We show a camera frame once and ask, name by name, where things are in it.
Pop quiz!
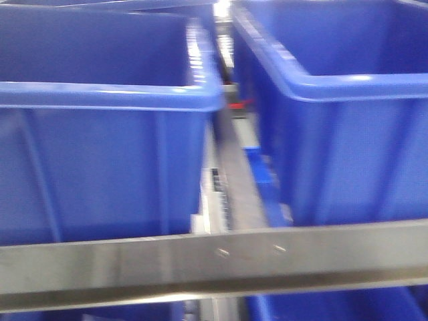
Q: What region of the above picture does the blue bin front left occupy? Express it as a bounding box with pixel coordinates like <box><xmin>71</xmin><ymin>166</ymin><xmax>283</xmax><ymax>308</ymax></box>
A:
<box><xmin>1</xmin><ymin>5</ymin><xmax>224</xmax><ymax>245</ymax></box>

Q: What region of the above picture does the steel shelf front rail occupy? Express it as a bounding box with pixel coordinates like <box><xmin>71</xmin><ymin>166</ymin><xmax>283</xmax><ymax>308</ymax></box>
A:
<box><xmin>1</xmin><ymin>219</ymin><xmax>427</xmax><ymax>313</ymax></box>

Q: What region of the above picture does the blue bin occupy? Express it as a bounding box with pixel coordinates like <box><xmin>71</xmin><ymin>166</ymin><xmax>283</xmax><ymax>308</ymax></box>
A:
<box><xmin>1</xmin><ymin>5</ymin><xmax>224</xmax><ymax>245</ymax></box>
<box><xmin>232</xmin><ymin>1</ymin><xmax>427</xmax><ymax>226</ymax></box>

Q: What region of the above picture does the steel shelf divider rail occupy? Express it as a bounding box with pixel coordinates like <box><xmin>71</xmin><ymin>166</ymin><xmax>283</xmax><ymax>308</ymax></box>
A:
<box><xmin>213</xmin><ymin>108</ymin><xmax>268</xmax><ymax>231</ymax></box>

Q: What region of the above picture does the blue bin front right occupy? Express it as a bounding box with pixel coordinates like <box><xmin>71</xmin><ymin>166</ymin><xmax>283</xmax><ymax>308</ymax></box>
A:
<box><xmin>232</xmin><ymin>1</ymin><xmax>427</xmax><ymax>226</ymax></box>

